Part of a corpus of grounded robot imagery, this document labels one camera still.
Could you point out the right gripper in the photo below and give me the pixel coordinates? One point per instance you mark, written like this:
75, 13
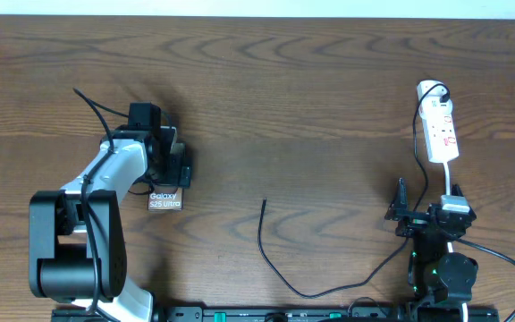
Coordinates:
414, 222

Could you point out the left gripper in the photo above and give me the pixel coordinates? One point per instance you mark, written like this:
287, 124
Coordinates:
173, 177

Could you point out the Galaxy S25 Ultra smartphone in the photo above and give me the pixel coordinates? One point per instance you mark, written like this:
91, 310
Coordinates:
166, 199

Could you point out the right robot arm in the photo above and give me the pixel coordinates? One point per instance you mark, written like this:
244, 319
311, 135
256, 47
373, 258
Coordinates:
442, 279

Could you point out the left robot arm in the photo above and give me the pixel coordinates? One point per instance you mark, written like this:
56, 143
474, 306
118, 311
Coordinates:
77, 254

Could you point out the white power strip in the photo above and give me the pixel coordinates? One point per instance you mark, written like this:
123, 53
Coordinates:
435, 110

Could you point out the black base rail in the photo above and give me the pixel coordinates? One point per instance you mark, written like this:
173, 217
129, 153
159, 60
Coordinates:
359, 312

